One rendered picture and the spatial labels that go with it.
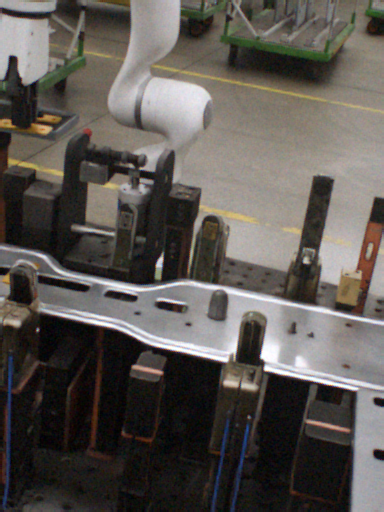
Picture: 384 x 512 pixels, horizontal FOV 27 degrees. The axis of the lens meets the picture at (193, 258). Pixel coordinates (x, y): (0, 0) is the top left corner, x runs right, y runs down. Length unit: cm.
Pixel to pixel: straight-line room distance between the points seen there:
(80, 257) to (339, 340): 52
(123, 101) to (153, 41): 16
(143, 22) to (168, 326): 67
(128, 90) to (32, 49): 54
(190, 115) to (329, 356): 67
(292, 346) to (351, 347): 10
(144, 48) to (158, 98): 11
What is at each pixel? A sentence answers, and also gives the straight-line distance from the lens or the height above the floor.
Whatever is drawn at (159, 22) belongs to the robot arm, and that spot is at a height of 136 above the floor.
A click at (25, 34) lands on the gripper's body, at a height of 141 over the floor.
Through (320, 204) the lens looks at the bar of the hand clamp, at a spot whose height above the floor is 117.
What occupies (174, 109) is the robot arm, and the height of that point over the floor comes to 119.
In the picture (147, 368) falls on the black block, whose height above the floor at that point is 99.
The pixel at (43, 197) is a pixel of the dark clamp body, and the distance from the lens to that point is 151.
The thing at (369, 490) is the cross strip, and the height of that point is 100.
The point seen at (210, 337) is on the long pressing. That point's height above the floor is 100.
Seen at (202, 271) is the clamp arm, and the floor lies 101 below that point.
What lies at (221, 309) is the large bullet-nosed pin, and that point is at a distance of 131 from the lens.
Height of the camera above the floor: 166
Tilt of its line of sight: 26 degrees down
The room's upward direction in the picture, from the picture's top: 8 degrees clockwise
